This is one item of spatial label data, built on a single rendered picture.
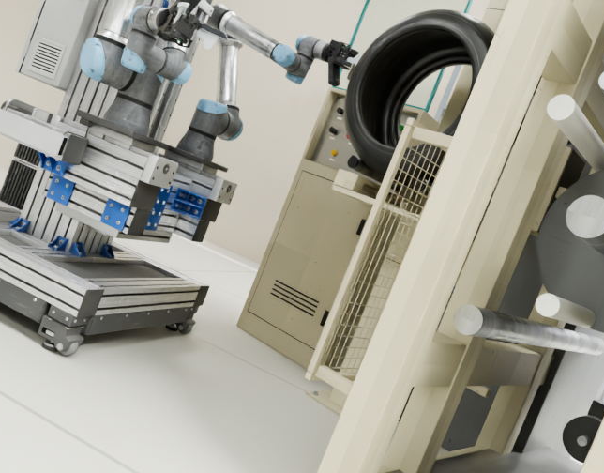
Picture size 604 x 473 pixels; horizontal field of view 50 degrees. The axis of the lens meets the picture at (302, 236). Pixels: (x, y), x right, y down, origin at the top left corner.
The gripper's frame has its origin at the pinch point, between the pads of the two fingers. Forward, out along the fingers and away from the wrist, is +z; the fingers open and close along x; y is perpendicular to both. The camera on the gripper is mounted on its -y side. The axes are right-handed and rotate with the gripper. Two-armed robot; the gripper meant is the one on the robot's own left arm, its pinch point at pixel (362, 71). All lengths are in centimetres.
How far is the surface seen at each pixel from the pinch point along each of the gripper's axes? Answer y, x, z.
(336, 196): -49, 51, -21
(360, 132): -21.5, -12.6, 21.1
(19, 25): -54, 58, -383
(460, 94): 10.2, 28.0, 25.2
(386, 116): -9.9, 15.5, 8.4
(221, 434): -118, -50, 53
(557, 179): -6, 21, 77
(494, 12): 43, 28, 22
